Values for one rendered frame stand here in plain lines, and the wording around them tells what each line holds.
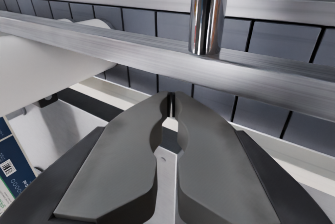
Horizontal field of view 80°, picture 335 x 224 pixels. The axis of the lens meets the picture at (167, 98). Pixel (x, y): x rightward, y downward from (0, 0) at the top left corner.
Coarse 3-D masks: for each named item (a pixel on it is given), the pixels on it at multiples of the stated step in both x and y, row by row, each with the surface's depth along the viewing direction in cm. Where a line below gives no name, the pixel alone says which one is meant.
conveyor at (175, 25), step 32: (0, 0) 30; (32, 0) 25; (160, 32) 17; (224, 32) 14; (256, 32) 13; (288, 32) 12; (320, 32) 12; (320, 64) 12; (192, 96) 19; (224, 96) 17; (256, 128) 16; (288, 128) 15; (320, 128) 14
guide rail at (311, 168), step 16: (96, 80) 22; (96, 96) 20; (112, 96) 19; (128, 96) 19; (144, 96) 19; (176, 128) 16; (240, 128) 15; (272, 144) 14; (288, 144) 14; (288, 160) 12; (304, 160) 12; (320, 160) 12; (304, 176) 12; (320, 176) 12
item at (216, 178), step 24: (192, 120) 9; (216, 120) 9; (192, 144) 8; (216, 144) 8; (240, 144) 8; (192, 168) 7; (216, 168) 7; (240, 168) 7; (192, 192) 6; (216, 192) 6; (240, 192) 6; (264, 192) 6; (192, 216) 6; (216, 216) 6; (240, 216) 6; (264, 216) 6
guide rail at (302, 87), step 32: (32, 32) 12; (64, 32) 11; (96, 32) 10; (128, 32) 10; (128, 64) 9; (160, 64) 8; (192, 64) 7; (224, 64) 7; (256, 64) 6; (288, 64) 6; (256, 96) 7; (288, 96) 6; (320, 96) 6
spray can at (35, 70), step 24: (96, 24) 19; (0, 48) 13; (24, 48) 14; (48, 48) 15; (0, 72) 12; (24, 72) 13; (48, 72) 15; (72, 72) 16; (96, 72) 19; (0, 96) 13; (24, 96) 14
